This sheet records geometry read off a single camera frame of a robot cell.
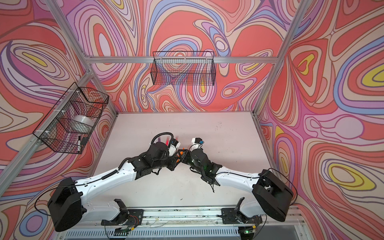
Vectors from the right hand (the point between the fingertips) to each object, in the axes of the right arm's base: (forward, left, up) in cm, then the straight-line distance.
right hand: (178, 154), depth 80 cm
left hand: (-2, -3, 0) cm, 3 cm away
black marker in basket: (+1, +48, +11) cm, 49 cm away
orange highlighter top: (-4, -3, +8) cm, 9 cm away
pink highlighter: (0, +4, +14) cm, 15 cm away
